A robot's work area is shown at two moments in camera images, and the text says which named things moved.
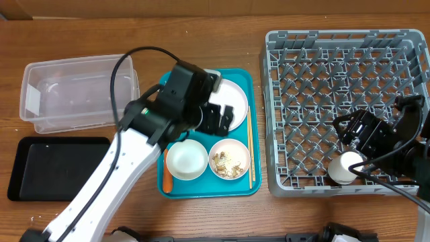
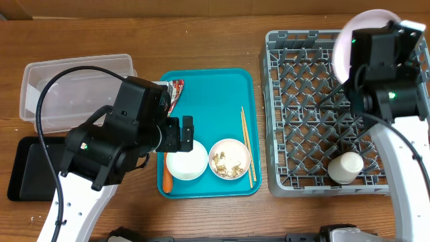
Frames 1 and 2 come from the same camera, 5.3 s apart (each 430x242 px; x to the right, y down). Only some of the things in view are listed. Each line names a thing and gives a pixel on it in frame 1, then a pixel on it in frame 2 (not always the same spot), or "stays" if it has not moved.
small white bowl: x=187 y=160 stays
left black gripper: x=209 y=125 → x=173 y=143
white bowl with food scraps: x=229 y=158 stays
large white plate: x=231 y=93 → x=342 y=51
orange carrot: x=167 y=179 stays
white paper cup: x=338 y=171 stays
